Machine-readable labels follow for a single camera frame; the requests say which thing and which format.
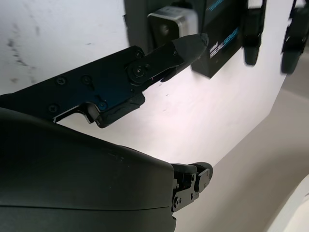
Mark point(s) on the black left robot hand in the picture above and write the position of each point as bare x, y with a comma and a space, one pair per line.
251, 36

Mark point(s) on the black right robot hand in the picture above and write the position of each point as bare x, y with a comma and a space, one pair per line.
72, 174

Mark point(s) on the small silver camera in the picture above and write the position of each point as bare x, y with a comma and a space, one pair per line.
169, 24

